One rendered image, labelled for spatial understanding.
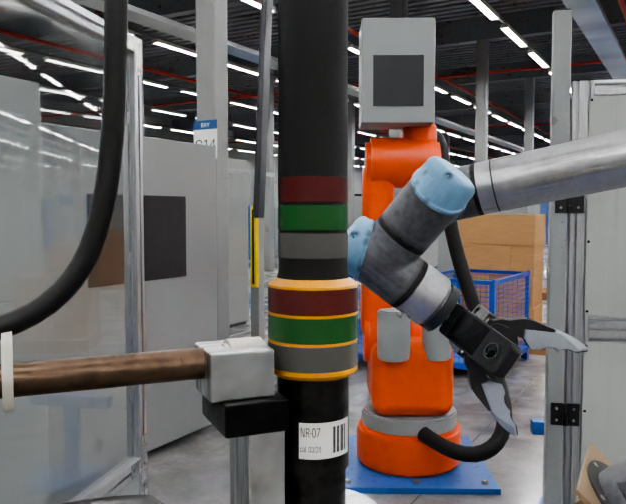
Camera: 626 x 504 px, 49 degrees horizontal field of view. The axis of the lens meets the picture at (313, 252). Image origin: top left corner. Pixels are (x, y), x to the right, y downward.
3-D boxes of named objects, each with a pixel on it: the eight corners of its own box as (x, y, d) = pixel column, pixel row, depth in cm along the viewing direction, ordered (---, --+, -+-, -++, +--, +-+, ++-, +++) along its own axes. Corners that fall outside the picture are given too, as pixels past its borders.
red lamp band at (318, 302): (287, 319, 30) (287, 291, 30) (255, 306, 34) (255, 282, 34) (374, 313, 32) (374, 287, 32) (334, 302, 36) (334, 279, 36)
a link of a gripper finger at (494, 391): (508, 421, 99) (491, 361, 97) (520, 438, 93) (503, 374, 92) (487, 427, 99) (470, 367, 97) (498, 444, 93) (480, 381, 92)
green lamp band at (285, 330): (287, 348, 30) (287, 321, 30) (255, 332, 34) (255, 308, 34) (374, 341, 32) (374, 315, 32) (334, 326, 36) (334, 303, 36)
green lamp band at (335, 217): (293, 231, 31) (293, 204, 31) (267, 229, 34) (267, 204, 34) (360, 230, 32) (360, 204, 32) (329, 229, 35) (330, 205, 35)
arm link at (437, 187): (441, 150, 94) (391, 210, 98) (425, 152, 84) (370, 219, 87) (486, 187, 93) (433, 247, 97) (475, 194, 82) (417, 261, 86)
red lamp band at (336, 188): (293, 202, 31) (293, 174, 31) (267, 203, 34) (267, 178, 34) (360, 202, 32) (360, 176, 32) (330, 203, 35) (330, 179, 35)
